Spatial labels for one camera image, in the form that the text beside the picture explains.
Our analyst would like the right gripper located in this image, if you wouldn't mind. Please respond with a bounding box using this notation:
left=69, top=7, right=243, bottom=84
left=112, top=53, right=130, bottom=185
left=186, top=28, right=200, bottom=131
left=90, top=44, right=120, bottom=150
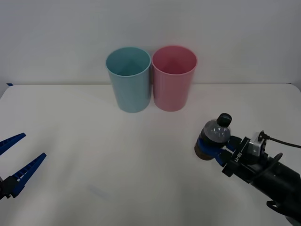
left=197, top=135, right=269, bottom=185

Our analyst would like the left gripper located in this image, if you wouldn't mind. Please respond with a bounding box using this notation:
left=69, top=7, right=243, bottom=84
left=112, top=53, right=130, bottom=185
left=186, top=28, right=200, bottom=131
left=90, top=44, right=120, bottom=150
left=0, top=133, right=47, bottom=201

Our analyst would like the dark bottle with black cap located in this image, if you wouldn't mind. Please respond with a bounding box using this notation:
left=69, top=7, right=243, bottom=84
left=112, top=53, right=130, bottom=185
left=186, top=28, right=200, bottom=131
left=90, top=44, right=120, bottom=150
left=194, top=113, right=233, bottom=162

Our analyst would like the pink plastic bin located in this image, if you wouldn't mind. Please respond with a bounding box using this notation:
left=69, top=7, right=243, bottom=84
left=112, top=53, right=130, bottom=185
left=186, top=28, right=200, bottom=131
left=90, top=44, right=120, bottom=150
left=151, top=45, right=198, bottom=112

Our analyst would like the pale blue plastic bin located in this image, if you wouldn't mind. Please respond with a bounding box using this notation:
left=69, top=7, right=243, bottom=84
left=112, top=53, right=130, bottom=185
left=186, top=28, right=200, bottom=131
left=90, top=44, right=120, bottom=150
left=105, top=46, right=151, bottom=113

